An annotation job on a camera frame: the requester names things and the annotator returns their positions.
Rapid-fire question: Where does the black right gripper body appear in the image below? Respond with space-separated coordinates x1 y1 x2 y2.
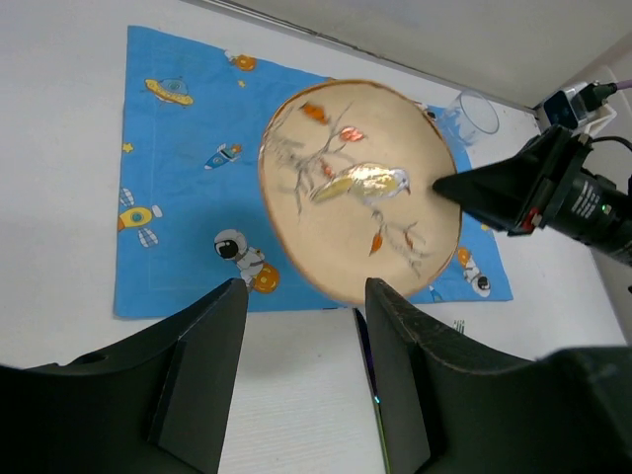
507 125 631 266

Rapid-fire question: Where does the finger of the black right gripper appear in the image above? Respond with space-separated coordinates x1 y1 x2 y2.
432 142 556 232

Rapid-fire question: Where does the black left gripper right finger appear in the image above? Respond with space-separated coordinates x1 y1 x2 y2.
365 278 631 473

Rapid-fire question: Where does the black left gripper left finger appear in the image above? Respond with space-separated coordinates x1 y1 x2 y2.
1 279 248 473

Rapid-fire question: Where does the clear plastic cup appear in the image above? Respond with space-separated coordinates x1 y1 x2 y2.
435 90 500 147

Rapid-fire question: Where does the iridescent fork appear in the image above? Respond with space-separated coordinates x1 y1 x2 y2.
452 319 465 334

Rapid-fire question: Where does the round bird-painted plate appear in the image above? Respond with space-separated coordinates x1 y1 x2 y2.
258 79 462 304

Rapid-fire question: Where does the iridescent table knife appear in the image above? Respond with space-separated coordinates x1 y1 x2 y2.
353 308 391 474

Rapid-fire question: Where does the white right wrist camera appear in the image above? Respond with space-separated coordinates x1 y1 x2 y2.
540 82 618 137

